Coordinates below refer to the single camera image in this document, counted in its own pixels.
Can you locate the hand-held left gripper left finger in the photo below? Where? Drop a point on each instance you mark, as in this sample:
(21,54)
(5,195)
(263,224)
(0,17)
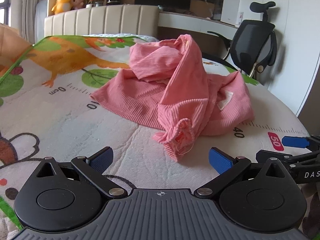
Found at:
(100,158)

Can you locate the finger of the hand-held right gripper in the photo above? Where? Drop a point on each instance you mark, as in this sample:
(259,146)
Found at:
(296,142)
(287,160)

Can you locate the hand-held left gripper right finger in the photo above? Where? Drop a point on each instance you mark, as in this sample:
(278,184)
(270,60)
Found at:
(221,161)

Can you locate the pink ribbed sweater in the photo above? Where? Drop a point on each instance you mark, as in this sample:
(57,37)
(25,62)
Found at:
(180,92)

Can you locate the animal printed play mat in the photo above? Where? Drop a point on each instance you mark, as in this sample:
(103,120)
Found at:
(75,130)

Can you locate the black mesh office chair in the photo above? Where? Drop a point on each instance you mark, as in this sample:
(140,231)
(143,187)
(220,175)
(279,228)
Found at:
(250,45)

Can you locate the beige padded headboard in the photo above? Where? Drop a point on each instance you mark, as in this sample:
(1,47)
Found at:
(112,20)

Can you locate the white desk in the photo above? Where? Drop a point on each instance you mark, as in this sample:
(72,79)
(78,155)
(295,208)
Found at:
(185,22)

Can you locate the white computer case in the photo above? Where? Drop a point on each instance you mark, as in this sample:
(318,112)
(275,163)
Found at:
(228,7)

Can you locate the yellow duck plush toy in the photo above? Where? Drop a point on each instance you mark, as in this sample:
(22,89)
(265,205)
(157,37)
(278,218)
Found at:
(62,3)

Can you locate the beige curtain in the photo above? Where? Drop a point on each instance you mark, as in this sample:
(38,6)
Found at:
(27,5)

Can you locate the window with bars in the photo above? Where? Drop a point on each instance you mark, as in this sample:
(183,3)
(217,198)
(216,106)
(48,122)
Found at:
(3,12)

